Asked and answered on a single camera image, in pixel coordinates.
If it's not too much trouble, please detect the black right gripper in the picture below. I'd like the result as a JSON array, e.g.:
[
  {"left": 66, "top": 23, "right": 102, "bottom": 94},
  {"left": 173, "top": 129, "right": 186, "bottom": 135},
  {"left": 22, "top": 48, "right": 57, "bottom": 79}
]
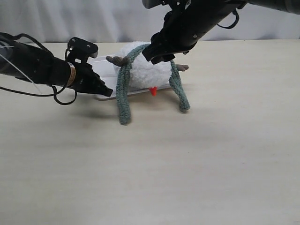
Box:
[{"left": 143, "top": 0, "right": 246, "bottom": 65}]

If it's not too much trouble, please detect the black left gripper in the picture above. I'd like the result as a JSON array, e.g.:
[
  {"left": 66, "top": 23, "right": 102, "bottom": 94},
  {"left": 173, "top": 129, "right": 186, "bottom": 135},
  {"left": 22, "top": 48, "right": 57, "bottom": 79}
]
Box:
[{"left": 65, "top": 47, "right": 113, "bottom": 97}]

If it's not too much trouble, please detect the white plastic tray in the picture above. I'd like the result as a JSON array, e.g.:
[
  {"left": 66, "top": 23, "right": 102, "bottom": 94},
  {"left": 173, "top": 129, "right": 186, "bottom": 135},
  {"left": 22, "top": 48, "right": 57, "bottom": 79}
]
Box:
[{"left": 88, "top": 56, "right": 171, "bottom": 101}]

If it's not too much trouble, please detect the white plush snowman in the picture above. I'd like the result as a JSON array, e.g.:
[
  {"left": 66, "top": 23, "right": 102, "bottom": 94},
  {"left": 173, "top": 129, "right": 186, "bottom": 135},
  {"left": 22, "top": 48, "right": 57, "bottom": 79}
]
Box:
[{"left": 105, "top": 41, "right": 189, "bottom": 95}]

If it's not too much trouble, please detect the green knitted scarf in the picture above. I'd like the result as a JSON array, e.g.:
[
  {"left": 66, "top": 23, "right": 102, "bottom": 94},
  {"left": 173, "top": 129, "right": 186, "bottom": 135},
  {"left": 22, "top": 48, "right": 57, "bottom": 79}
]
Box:
[{"left": 116, "top": 44, "right": 191, "bottom": 126}]

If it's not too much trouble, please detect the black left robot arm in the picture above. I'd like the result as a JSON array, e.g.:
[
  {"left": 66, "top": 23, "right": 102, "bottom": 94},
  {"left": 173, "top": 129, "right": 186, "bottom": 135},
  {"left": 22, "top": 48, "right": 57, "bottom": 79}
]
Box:
[{"left": 0, "top": 32, "right": 113, "bottom": 97}]

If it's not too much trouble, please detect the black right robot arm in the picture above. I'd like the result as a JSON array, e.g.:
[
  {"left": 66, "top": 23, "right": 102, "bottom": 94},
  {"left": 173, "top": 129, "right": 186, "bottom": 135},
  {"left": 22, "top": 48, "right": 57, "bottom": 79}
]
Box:
[{"left": 142, "top": 0, "right": 300, "bottom": 64}]

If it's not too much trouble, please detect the white curtain backdrop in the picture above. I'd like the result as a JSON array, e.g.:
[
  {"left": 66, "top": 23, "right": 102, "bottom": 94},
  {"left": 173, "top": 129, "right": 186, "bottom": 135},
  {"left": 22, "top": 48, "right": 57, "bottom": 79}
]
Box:
[{"left": 0, "top": 0, "right": 300, "bottom": 43}]

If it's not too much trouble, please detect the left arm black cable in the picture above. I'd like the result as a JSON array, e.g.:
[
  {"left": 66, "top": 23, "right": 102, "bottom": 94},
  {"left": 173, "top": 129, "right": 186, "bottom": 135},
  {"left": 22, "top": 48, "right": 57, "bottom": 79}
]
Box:
[{"left": 0, "top": 32, "right": 79, "bottom": 105}]

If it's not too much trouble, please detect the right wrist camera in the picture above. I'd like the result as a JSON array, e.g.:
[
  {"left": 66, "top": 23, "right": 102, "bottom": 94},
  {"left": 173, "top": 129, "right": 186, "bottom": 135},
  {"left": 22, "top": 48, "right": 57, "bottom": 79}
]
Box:
[{"left": 142, "top": 0, "right": 172, "bottom": 9}]

